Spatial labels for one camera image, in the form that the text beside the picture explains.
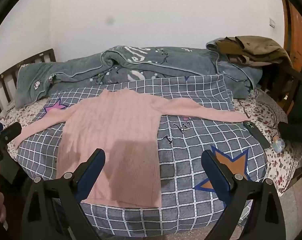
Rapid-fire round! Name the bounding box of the grey checked quilt with stars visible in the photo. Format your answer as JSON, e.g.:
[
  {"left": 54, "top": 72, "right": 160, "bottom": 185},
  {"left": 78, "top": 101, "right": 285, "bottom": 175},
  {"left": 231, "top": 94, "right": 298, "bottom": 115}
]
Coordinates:
[{"left": 16, "top": 73, "right": 268, "bottom": 238}]

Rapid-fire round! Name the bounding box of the dark chair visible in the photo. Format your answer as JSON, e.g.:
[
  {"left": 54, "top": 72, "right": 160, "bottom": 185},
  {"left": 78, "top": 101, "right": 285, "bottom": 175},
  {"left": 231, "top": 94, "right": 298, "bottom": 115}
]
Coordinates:
[{"left": 262, "top": 64, "right": 302, "bottom": 143}]

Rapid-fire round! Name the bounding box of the white wall switch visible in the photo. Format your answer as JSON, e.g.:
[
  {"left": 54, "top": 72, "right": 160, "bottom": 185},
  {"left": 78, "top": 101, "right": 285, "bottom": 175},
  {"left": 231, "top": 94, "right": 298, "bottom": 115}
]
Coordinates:
[{"left": 269, "top": 18, "right": 275, "bottom": 29}]

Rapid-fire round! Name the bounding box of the small doll toy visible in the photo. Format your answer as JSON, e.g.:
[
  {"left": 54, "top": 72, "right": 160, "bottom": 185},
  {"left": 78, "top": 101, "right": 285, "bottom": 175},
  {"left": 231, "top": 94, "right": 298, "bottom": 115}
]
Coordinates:
[{"left": 271, "top": 135, "right": 286, "bottom": 153}]

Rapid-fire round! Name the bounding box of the wooden door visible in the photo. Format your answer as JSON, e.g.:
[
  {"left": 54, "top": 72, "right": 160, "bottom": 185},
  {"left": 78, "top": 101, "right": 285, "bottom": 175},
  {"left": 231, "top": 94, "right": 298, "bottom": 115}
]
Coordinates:
[{"left": 282, "top": 0, "right": 302, "bottom": 72}]

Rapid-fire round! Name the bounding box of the grey-green fleece blanket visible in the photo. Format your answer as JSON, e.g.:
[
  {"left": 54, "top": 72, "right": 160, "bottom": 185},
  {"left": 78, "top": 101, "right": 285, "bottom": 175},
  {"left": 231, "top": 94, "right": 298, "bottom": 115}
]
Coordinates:
[{"left": 15, "top": 46, "right": 262, "bottom": 109}]

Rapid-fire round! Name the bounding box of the pink knit sweater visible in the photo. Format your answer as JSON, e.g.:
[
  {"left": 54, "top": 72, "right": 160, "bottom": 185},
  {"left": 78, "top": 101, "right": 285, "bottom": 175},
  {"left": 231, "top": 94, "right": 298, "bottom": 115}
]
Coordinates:
[{"left": 14, "top": 88, "right": 247, "bottom": 208}]

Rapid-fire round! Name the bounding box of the dark wooden headboard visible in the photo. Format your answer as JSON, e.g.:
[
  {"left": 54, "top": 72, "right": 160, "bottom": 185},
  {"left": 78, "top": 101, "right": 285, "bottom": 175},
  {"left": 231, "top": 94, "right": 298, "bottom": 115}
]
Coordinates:
[{"left": 0, "top": 48, "right": 56, "bottom": 113}]

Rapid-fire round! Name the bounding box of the brown clothes pile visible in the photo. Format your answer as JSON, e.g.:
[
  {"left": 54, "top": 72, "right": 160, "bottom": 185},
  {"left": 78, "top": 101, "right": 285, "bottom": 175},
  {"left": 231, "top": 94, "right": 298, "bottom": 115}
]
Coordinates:
[{"left": 206, "top": 36, "right": 292, "bottom": 67}]

